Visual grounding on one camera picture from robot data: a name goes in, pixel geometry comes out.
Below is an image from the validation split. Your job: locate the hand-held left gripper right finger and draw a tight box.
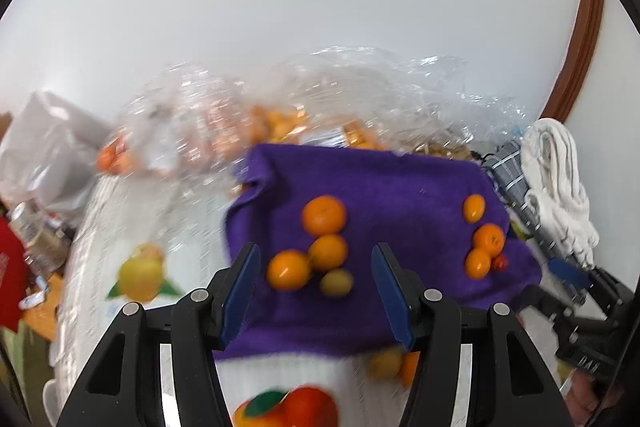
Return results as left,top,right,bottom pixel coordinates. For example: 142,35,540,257
371,243,573,427

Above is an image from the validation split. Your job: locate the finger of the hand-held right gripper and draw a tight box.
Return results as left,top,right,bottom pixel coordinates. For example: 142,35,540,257
547,257,613,305
522,286,581,339

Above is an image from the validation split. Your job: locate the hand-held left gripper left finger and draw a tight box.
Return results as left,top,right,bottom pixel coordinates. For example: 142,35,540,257
56,243,262,427

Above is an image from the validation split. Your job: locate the yellow-green small fruit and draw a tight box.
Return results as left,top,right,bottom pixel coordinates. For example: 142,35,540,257
369,346,404,378
320,269,354,298

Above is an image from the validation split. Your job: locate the person's right hand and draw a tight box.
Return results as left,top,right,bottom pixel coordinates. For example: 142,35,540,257
567,369,616,414

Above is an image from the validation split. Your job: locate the white folded towel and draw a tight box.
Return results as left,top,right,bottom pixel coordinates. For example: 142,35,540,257
521,118,600,269

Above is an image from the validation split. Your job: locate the purple towel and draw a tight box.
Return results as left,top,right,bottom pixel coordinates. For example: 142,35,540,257
214,143,544,361

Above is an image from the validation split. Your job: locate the grey checked cloth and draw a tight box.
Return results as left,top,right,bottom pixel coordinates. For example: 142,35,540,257
481,138,542,234

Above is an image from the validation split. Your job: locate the fruit-print table cover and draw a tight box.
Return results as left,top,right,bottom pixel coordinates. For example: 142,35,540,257
42,167,576,427

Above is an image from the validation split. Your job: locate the small orange mandarin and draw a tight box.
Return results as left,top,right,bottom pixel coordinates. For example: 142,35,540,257
462,194,486,223

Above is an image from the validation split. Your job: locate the clear bag of mandarins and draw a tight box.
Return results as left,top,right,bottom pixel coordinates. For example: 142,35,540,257
96,107,168,178

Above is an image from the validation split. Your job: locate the wooden nightstand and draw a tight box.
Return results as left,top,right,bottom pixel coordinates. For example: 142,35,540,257
21,273,67,344

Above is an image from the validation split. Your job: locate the large crinkled clear plastic bag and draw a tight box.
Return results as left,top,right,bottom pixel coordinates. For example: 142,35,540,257
150,46,532,188

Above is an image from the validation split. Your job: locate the clear plastic bottle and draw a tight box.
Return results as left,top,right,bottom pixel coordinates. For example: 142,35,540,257
10,202,72,279

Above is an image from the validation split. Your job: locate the green blanket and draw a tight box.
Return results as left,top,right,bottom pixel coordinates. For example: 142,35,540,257
0,326,57,410

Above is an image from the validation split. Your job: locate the red paper bag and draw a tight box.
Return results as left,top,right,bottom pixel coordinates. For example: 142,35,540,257
0,216,29,332

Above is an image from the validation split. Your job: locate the white plastic bag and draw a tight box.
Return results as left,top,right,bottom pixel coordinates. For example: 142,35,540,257
0,90,114,208

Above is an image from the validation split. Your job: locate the brown wooden door frame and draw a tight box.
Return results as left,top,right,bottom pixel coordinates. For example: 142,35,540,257
539,0,606,124

